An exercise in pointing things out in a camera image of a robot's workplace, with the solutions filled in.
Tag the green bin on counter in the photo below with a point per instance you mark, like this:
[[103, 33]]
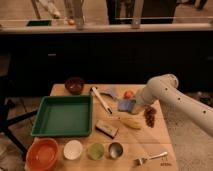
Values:
[[39, 23]]

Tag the yellow banana toy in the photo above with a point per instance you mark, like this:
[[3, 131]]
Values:
[[130, 123]]

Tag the white small bowl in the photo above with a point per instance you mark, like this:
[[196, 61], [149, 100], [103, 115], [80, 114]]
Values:
[[73, 150]]

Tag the grey cloth piece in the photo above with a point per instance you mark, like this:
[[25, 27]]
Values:
[[110, 92]]

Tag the wooden block brush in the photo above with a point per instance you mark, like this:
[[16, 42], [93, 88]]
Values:
[[106, 128]]

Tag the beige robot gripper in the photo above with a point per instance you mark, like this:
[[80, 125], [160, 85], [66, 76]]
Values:
[[137, 108]]

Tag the white handled knife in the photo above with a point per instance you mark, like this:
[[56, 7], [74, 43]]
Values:
[[104, 104]]

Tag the black office chair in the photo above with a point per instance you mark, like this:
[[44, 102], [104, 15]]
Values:
[[5, 122]]

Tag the red tomato toy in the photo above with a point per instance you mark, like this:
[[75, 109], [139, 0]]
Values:
[[128, 94]]

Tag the small metal cup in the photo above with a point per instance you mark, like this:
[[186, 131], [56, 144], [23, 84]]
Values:
[[115, 150]]

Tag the silver fork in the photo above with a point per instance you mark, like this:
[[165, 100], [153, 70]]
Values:
[[142, 161]]

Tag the orange bowl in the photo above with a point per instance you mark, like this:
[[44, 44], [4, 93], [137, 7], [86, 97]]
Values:
[[42, 155]]

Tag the dark purple bowl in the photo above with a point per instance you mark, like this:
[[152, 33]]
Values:
[[74, 85]]

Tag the dark counter cabinet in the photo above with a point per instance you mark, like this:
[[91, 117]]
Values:
[[44, 56]]

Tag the light green cup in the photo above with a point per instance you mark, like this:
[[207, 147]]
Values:
[[95, 151]]

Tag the green plastic tray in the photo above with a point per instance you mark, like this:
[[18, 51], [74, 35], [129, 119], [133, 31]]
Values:
[[64, 116]]

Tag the blue sponge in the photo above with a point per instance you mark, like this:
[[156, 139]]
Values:
[[125, 105]]

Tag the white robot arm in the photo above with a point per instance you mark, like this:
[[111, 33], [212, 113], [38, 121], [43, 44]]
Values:
[[164, 88]]

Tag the dark red grapes toy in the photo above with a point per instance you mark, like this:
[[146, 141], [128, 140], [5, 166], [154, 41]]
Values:
[[149, 115]]

